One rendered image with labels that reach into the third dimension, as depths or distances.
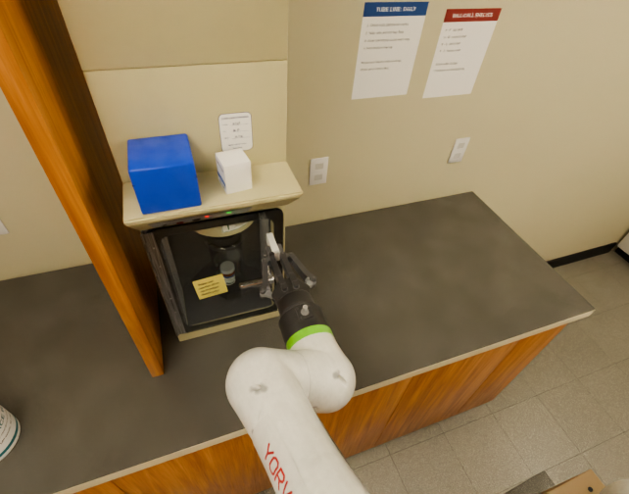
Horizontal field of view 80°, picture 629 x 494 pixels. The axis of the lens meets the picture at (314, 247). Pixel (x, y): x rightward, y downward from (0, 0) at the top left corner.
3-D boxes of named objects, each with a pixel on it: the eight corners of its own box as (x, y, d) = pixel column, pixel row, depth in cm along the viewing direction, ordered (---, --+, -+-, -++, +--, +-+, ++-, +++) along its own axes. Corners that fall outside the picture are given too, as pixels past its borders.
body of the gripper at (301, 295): (320, 299, 74) (305, 266, 80) (279, 309, 72) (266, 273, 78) (317, 320, 80) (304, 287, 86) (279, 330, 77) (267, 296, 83)
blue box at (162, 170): (140, 182, 70) (125, 138, 64) (194, 174, 73) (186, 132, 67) (142, 216, 64) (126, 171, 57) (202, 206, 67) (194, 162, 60)
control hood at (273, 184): (135, 222, 77) (120, 182, 70) (286, 197, 86) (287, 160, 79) (137, 262, 69) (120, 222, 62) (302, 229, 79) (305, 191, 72)
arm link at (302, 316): (285, 360, 74) (328, 347, 77) (286, 327, 66) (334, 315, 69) (277, 334, 78) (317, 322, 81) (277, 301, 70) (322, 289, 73)
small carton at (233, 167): (218, 179, 72) (215, 152, 68) (243, 174, 74) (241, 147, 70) (226, 194, 69) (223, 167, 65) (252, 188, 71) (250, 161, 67)
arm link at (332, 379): (342, 421, 69) (378, 390, 63) (285, 429, 61) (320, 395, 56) (316, 355, 78) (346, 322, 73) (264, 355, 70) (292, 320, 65)
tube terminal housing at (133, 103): (170, 279, 126) (88, 22, 72) (264, 259, 136) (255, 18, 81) (178, 342, 110) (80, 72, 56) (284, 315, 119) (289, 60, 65)
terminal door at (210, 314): (178, 332, 107) (143, 229, 78) (281, 307, 115) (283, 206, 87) (179, 335, 106) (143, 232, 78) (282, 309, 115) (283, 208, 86)
